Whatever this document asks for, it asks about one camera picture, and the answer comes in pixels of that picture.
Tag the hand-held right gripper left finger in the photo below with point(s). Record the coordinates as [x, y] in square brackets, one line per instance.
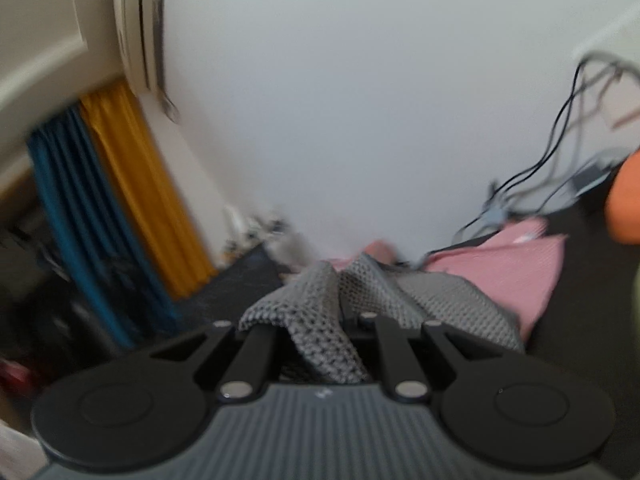
[250, 360]

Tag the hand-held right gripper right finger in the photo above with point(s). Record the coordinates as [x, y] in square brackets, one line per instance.
[397, 360]

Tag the grey woven cloth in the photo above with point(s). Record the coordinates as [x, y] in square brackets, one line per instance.
[320, 310]

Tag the pink woven cloth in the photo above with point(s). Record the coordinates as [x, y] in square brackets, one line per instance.
[500, 270]

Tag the grey usb hub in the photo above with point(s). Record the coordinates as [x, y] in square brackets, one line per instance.
[494, 212]

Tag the yellow curtain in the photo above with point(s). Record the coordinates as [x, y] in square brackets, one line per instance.
[145, 185]

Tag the blue curtain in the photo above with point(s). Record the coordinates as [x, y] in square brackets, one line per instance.
[85, 210]

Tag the orange rounded object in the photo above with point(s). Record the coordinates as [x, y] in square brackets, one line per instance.
[625, 200]

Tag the white air conditioner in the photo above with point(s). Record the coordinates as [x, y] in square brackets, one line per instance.
[135, 25]

